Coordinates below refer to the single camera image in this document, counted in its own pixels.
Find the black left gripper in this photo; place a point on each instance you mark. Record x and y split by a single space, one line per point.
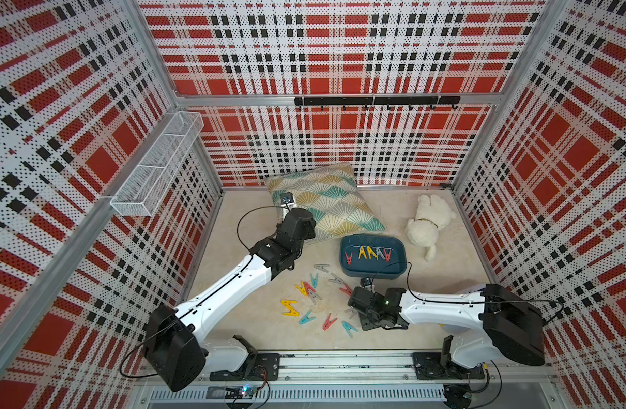
310 233

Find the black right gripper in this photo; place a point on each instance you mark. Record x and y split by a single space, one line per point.
365 324

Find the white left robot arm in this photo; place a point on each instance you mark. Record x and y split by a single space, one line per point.
177 343

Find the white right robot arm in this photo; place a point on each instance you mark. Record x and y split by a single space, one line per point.
484 325

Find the teal plastic storage box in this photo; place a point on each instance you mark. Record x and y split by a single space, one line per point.
373 268

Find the teal clothespin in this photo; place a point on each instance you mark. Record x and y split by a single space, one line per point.
308 317
314 280
349 329

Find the teal yellow patterned pillow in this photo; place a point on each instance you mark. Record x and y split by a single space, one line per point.
332 196

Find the white plush teddy bear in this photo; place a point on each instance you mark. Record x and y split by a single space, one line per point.
433 214

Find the green circuit board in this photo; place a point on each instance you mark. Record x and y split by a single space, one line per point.
245 392

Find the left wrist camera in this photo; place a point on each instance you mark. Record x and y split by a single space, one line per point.
287 199

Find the metal base rail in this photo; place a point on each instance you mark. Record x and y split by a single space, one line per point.
337 377

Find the white wire mesh shelf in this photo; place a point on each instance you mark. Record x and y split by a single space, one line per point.
145 188

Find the black wall hook rail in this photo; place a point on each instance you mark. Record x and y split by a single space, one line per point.
374 101

